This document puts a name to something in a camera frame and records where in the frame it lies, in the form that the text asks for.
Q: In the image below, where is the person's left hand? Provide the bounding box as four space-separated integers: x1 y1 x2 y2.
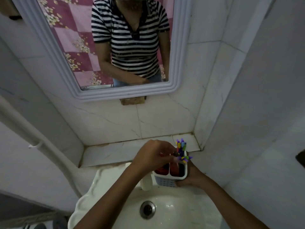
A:
132 140 179 176

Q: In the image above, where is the person's right hand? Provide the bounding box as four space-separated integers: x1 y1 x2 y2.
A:
176 153 207 188

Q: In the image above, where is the multicoloured bristle brush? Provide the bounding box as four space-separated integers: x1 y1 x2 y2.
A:
175 138 193 164

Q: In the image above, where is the white plastic toothbrush holder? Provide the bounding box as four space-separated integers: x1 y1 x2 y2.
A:
152 161 189 188

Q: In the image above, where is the person's right forearm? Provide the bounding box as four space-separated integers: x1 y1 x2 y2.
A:
201 173 270 229

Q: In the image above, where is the person's left forearm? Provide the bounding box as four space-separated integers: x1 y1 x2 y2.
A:
73 162 153 229

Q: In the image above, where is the red item in holder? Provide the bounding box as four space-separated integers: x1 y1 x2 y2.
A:
156 164 170 176

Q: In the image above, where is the white ceramic washbasin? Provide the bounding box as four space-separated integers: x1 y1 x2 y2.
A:
68 162 230 229

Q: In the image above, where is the white plastic tap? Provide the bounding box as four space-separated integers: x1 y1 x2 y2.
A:
140 173 153 191

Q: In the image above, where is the metal sink drain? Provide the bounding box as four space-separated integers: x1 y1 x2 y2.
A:
140 200 157 220

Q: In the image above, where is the small wooden block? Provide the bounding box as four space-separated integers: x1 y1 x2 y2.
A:
120 96 147 106

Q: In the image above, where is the white wall pipe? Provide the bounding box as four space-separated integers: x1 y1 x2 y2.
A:
0 95 84 199

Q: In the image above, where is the white framed wall mirror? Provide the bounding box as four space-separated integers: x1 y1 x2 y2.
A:
10 0 193 101

